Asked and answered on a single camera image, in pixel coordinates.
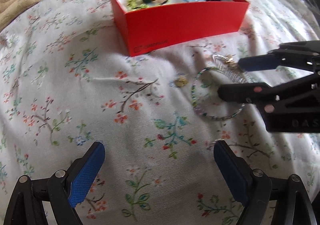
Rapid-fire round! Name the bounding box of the gold flower ring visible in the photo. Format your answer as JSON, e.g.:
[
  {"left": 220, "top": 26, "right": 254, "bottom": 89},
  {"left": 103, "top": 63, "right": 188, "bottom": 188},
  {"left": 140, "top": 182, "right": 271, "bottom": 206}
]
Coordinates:
[{"left": 223, "top": 55, "right": 238, "bottom": 69}]

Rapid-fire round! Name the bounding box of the gold pearl earring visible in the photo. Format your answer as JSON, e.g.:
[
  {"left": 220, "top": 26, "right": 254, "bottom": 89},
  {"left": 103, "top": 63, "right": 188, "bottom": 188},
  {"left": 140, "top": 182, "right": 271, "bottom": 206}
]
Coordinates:
[{"left": 174, "top": 75, "right": 189, "bottom": 88}]

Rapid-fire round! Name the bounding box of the multicolour seed bead bracelet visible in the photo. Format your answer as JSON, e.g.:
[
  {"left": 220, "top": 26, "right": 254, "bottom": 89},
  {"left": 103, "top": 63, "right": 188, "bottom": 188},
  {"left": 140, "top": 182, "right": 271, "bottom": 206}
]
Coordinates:
[{"left": 191, "top": 66, "right": 246, "bottom": 121}]

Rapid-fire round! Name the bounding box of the green bead bracelet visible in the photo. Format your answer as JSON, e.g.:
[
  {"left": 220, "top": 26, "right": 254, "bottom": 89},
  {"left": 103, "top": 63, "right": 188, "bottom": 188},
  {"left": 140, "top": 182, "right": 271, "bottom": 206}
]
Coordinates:
[{"left": 126, "top": 0, "right": 171, "bottom": 11}]

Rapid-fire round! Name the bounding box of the clear bead bracelet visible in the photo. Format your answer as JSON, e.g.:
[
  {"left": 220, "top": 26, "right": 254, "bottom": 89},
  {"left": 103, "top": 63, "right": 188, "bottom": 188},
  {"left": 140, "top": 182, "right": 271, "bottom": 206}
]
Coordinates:
[{"left": 211, "top": 53, "right": 253, "bottom": 84}]

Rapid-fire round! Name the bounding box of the floral bed sheet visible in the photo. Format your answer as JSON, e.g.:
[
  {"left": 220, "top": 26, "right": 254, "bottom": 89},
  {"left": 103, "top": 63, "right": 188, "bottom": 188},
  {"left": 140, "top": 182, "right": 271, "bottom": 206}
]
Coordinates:
[{"left": 1, "top": 0, "right": 319, "bottom": 224}]

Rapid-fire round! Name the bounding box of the red cardboard box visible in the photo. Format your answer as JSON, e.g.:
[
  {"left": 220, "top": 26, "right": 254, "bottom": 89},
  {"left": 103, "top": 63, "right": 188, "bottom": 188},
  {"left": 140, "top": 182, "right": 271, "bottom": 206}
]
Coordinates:
[{"left": 111, "top": 0, "right": 249, "bottom": 57}]

